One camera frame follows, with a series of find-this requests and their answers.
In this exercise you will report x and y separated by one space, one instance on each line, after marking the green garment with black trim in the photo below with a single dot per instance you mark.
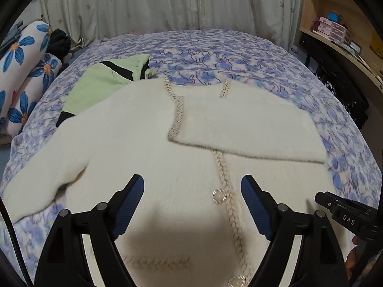
98 86

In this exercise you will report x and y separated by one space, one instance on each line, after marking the white cardboard box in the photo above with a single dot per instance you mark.
297 53

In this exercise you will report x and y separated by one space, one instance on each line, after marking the wooden shelf unit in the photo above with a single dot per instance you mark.
323 6

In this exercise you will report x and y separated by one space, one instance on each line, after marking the black cloth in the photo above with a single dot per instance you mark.
59 43

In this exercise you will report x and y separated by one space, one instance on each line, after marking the pink drawer organizer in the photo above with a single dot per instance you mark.
330 30

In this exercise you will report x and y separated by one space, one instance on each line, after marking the pale patterned curtain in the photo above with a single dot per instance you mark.
167 3

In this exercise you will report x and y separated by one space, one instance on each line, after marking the black and white patterned garment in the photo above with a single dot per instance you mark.
344 92

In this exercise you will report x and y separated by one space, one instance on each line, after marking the yellow packet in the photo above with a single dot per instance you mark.
377 43

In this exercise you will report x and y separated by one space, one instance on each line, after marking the blue floral blanket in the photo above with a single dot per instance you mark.
227 56

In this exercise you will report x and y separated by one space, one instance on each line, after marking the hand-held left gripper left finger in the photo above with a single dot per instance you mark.
130 207

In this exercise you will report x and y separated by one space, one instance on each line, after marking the grey cloth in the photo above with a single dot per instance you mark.
10 37

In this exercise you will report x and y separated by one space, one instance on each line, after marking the white fuzzy cardigan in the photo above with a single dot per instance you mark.
185 170

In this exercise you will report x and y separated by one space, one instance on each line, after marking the person's right hand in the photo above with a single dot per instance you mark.
350 258

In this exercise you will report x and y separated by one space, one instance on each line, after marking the blue box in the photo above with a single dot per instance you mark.
335 16

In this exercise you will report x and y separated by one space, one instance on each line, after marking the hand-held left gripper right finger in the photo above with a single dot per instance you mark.
255 210

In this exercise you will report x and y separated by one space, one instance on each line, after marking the white pillow with blue flowers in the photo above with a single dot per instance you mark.
24 44
33 92

